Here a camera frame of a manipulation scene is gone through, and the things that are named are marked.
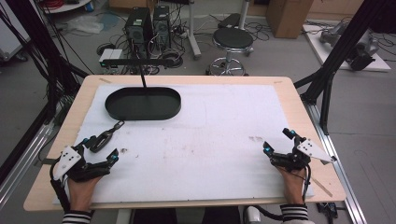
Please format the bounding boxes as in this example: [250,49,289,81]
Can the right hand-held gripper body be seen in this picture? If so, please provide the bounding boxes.
[270,136,338,174]

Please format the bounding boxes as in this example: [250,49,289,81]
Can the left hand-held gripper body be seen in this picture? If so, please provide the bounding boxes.
[50,144,112,183]

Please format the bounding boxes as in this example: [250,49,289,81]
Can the black clip with chain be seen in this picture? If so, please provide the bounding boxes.
[89,119,126,154]

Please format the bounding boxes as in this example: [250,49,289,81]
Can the person's right hand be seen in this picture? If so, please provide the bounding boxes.
[275,165,310,207]

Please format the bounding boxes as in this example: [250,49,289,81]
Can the person's left hand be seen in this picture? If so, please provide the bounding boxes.
[66,175,105,215]

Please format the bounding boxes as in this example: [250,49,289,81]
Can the black oval tray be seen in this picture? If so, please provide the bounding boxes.
[104,86,182,122]

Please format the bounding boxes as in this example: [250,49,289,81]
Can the white foam mat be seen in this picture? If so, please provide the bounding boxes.
[51,83,316,205]

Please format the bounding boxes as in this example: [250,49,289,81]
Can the white box device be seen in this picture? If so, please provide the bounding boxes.
[98,48,124,68]

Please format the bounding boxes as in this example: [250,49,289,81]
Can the person's dark trouser legs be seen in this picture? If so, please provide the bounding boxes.
[132,206,243,224]

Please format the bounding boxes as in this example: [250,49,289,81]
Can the white board with robot parts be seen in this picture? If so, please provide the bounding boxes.
[302,21,392,73]

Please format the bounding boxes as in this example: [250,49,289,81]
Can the black round stool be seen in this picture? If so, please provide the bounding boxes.
[205,27,256,77]

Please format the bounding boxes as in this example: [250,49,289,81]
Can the brown cardboard box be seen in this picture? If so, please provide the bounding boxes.
[265,0,315,40]

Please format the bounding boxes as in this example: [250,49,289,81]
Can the clear plastic bag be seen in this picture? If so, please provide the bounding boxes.
[64,14,106,35]

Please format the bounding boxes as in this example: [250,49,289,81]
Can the large black computer tower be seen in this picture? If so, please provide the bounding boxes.
[124,7,155,60]

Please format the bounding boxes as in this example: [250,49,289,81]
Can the small black computer tower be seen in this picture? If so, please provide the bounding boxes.
[152,5,172,50]

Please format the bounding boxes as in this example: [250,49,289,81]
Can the white stand with wheels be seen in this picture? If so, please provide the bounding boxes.
[185,0,203,61]

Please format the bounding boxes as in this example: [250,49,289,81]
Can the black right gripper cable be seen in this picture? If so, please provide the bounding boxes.
[301,163,313,203]

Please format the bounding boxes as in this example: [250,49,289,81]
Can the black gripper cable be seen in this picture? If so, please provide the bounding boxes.
[49,157,72,213]
[301,163,313,203]

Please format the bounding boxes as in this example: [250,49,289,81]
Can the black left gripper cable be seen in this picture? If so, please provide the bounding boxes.
[49,157,72,213]

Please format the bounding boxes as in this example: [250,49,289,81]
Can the aluminium rail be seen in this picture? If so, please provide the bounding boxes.
[304,102,369,224]
[0,122,55,209]

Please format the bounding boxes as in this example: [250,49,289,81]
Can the black corrugated hose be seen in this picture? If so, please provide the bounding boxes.
[255,204,284,222]

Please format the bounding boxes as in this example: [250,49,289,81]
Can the black bar camera on pole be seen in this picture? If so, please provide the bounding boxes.
[101,57,176,96]

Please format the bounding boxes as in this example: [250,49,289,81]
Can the black metal frame stand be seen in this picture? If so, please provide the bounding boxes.
[293,0,396,136]
[0,0,90,185]

